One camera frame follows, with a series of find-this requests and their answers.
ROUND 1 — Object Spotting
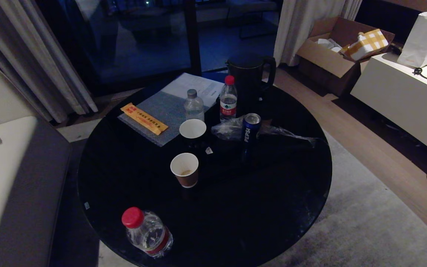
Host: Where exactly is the yellow white checkered cloth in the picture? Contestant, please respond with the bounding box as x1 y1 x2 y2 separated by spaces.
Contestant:
341 29 389 61

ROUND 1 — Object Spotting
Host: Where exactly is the red-capped clear plastic bottle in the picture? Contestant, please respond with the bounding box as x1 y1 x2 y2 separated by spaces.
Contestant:
121 207 173 258

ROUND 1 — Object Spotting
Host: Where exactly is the beige sofa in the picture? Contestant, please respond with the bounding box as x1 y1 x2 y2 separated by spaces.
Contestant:
0 66 73 267

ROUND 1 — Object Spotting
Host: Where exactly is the grey-capped clear plastic bottle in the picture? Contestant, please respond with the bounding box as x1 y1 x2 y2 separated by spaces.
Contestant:
184 89 205 122

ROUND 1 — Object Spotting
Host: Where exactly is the white paper sheet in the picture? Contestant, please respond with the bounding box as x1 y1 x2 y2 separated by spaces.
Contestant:
161 73 225 108

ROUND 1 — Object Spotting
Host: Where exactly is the grey rug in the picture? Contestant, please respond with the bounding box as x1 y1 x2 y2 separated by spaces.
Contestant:
98 129 427 267

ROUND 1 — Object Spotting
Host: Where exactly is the brown cardboard box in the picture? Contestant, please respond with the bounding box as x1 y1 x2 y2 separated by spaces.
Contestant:
296 16 395 98

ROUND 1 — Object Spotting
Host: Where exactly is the white low cabinet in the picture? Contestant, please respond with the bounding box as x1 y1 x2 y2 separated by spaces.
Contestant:
350 52 427 146

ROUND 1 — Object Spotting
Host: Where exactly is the red-capped labelled water bottle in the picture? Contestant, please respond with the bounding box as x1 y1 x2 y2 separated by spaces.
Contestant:
220 75 238 123

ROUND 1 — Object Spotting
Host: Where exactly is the white paper bag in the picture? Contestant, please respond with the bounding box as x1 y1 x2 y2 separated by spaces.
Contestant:
397 10 427 68

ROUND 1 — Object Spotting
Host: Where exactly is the white curtain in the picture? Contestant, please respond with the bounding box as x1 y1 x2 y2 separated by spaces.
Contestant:
273 0 363 67

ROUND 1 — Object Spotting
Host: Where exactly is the white paper cup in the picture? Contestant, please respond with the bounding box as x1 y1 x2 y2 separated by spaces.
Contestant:
179 119 207 141

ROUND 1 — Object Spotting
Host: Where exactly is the orange paper packet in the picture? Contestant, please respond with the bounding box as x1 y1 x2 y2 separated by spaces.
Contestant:
120 102 169 135

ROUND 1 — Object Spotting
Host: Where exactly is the white crumpled paper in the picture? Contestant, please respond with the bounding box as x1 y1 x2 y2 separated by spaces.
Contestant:
316 38 343 53

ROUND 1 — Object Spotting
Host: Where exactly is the brown paper cup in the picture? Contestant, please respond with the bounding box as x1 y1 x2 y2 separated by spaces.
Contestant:
170 152 199 188

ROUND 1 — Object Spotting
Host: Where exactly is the clear plastic wrapper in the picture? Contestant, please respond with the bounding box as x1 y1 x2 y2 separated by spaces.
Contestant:
211 115 317 146

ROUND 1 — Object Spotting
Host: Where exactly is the round black table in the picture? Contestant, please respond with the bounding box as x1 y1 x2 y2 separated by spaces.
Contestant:
77 73 333 267

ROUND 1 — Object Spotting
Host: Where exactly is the blue soda can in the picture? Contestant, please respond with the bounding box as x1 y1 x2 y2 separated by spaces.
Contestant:
242 113 262 146

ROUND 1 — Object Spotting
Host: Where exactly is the grey woven placemat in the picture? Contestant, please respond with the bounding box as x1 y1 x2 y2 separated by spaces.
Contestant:
117 91 210 147

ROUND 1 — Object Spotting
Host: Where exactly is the black electric kettle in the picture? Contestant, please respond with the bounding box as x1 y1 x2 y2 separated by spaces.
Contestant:
225 55 277 110

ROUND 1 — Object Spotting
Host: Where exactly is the beige curtain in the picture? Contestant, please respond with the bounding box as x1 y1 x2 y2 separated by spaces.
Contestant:
0 0 99 124

